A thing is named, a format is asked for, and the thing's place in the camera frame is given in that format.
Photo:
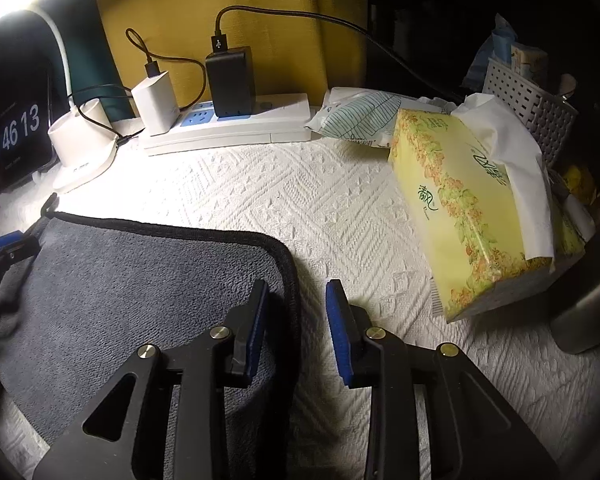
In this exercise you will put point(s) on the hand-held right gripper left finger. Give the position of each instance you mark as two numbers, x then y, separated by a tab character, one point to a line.
254	336

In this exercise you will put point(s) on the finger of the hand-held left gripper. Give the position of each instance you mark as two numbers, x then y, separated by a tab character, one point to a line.
5	246

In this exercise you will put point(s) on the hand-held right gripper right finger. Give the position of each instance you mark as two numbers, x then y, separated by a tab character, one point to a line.
338	336

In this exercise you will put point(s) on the grey towel with black trim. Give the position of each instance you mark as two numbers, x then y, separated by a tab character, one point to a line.
130	280

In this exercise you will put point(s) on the black digital clock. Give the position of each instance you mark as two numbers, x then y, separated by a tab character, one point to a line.
10	130

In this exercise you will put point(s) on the white desk lamp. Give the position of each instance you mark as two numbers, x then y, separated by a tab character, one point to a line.
75	145

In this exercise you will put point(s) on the white embossed table cloth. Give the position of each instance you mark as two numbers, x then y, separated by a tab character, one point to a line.
330	210

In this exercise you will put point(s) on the yellow floral tissue pack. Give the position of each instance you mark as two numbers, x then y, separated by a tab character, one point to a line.
455	210

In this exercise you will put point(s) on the white usb charger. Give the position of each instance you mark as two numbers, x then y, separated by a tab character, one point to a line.
154	101

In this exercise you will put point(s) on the white power strip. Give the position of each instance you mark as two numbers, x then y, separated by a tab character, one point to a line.
240	127

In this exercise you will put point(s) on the leaf print tissue pack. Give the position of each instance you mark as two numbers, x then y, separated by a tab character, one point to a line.
355	120

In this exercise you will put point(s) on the black power adapter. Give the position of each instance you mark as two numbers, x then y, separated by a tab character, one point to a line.
230	82

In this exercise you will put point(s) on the white plastic basket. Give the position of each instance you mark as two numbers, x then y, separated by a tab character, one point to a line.
530	100

